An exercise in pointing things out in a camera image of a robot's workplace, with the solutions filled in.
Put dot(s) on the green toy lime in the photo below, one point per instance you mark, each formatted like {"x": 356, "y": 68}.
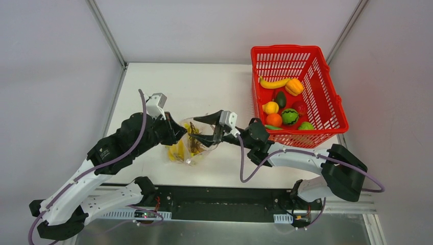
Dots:
{"x": 306, "y": 126}

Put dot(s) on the orange toy orange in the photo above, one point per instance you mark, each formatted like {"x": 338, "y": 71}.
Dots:
{"x": 274, "y": 120}

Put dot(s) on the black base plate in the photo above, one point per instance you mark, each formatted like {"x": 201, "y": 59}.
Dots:
{"x": 223, "y": 204}

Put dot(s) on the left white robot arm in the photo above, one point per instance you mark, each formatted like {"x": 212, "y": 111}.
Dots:
{"x": 70, "y": 209}

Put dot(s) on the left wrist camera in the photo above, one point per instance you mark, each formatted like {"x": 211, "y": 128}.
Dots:
{"x": 155, "y": 105}

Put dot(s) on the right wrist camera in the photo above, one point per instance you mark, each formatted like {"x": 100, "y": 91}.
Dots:
{"x": 228, "y": 122}

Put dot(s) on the dark green avocado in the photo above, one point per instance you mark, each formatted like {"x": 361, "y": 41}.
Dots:
{"x": 280, "y": 99}

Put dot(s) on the clear zip top bag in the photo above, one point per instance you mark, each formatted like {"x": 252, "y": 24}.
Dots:
{"x": 188, "y": 150}

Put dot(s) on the orange toy pepper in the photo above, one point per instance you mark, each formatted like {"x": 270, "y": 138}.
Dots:
{"x": 294, "y": 87}

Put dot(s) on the toy watermelon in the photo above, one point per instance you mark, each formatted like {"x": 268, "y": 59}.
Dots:
{"x": 289, "y": 116}

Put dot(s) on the yellow toy lemon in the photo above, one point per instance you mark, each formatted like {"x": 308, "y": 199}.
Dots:
{"x": 270, "y": 108}

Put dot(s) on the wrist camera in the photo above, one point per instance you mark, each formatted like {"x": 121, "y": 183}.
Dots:
{"x": 155, "y": 105}
{"x": 228, "y": 122}

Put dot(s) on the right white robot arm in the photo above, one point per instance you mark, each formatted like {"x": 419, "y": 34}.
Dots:
{"x": 339, "y": 172}

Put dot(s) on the single yellow banana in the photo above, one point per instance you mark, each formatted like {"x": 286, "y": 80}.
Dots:
{"x": 273, "y": 85}

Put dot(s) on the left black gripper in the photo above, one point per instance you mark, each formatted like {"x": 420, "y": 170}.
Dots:
{"x": 168, "y": 126}

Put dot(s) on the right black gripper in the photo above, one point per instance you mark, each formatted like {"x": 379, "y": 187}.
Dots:
{"x": 218, "y": 134}

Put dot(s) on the red plastic basket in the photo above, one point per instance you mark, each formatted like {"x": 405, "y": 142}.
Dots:
{"x": 307, "y": 64}

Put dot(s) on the red toy apple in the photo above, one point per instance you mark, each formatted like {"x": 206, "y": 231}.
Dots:
{"x": 301, "y": 107}

